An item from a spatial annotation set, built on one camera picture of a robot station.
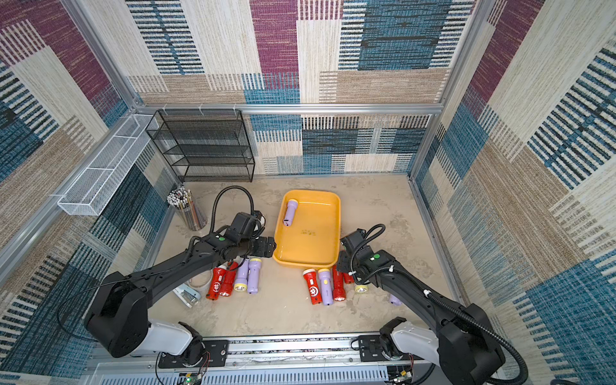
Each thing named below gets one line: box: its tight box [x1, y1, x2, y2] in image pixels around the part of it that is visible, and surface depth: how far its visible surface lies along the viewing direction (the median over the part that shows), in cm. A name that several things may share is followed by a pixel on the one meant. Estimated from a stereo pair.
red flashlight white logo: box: [303, 268, 323, 305], surface depth 86 cm
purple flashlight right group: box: [318, 267, 334, 306], surface depth 85 cm
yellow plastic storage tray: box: [272, 189, 341, 269], surface depth 102 cm
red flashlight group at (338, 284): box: [332, 264, 346, 302], surface depth 86 cm
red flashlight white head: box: [205, 261, 228, 301], surface depth 86 cm
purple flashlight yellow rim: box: [233, 259, 250, 292], surface depth 87 cm
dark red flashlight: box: [342, 271, 354, 284], surface depth 87 cm
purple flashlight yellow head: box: [247, 258, 263, 295], surface depth 89 cm
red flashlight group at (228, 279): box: [218, 261, 240, 298], surface depth 87 cm
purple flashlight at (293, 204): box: [283, 198, 299, 227], surface depth 106 cm
